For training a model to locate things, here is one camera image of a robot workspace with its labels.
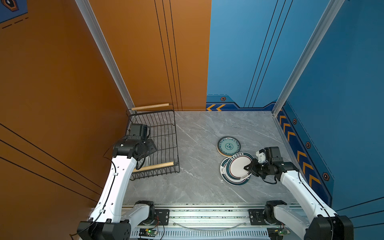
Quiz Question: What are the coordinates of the grey green plate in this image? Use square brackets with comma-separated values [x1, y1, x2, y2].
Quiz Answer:
[217, 136, 241, 156]

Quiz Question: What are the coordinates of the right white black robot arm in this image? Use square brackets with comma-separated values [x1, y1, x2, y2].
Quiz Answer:
[244, 147, 355, 240]

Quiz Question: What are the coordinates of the black wire dish rack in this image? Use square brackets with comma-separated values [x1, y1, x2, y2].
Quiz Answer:
[113, 103, 180, 181]

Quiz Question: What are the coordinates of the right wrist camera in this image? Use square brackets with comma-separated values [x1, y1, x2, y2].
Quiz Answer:
[256, 149, 267, 164]

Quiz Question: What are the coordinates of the aluminium mounting rail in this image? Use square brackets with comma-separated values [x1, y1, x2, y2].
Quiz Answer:
[78, 203, 344, 240]

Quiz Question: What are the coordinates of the right circuit board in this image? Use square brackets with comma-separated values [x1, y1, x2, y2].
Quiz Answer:
[268, 228, 291, 240]

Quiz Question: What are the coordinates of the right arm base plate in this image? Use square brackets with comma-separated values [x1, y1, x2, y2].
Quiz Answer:
[248, 209, 284, 227]

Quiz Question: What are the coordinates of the left circuit board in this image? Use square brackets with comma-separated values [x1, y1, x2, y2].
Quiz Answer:
[138, 229, 159, 239]

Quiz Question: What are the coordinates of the orange plate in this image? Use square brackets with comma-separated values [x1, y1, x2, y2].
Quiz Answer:
[217, 149, 232, 158]

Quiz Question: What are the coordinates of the white patterned plate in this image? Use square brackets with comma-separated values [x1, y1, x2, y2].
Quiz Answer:
[220, 158, 251, 186]
[226, 152, 254, 180]

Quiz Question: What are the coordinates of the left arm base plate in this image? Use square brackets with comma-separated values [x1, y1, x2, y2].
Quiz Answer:
[139, 209, 170, 226]

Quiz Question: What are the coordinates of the circuit board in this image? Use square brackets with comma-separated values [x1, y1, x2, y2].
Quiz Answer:
[268, 228, 291, 240]
[138, 229, 159, 239]

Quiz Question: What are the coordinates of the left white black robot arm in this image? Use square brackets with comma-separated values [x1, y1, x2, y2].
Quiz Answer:
[71, 124, 157, 240]

